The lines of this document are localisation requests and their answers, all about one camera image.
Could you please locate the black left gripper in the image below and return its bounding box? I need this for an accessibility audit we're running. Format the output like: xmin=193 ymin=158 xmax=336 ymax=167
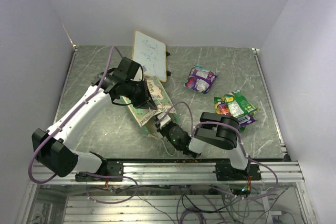
xmin=124 ymin=78 xmax=158 ymax=110

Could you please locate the green paper gift bag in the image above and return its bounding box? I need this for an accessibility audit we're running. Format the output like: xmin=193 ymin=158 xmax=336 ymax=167
xmin=122 ymin=74 xmax=181 ymax=156

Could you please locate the purple white snack packet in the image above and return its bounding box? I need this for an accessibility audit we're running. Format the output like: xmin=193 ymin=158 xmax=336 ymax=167
xmin=183 ymin=65 xmax=218 ymax=94

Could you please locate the green snack pouch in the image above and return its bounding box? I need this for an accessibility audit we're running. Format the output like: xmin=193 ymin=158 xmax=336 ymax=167
xmin=222 ymin=90 xmax=259 ymax=118

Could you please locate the purple Fox's candy bag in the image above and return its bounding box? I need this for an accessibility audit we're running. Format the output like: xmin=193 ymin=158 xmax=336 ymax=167
xmin=227 ymin=102 xmax=256 ymax=131

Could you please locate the yellow green Fox's candy bag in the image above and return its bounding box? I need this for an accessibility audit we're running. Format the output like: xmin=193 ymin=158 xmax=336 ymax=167
xmin=214 ymin=97 xmax=230 ymax=115

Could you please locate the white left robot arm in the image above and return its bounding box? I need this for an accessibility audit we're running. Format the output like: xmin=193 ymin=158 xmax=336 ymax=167
xmin=32 ymin=57 xmax=157 ymax=180

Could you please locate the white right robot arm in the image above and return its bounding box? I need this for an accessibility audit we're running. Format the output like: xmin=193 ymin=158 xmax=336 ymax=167
xmin=155 ymin=112 xmax=250 ymax=180

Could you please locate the small yellow-framed whiteboard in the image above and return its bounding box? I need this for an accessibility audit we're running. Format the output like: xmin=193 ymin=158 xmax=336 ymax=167
xmin=132 ymin=30 xmax=167 ymax=82

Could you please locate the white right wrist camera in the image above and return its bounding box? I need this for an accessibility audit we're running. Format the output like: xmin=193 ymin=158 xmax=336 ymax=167
xmin=155 ymin=112 xmax=171 ymax=129

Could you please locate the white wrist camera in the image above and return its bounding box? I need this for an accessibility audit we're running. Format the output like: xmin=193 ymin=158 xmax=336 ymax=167
xmin=155 ymin=112 xmax=171 ymax=129
xmin=133 ymin=66 xmax=144 ymax=81

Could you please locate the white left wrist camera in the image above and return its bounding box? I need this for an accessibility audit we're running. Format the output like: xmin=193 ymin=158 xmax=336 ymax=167
xmin=133 ymin=66 xmax=144 ymax=81

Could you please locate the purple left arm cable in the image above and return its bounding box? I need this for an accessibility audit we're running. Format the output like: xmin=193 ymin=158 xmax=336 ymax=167
xmin=28 ymin=45 xmax=139 ymax=204

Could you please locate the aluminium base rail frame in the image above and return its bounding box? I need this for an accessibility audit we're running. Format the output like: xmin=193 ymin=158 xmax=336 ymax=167
xmin=28 ymin=157 xmax=305 ymax=185

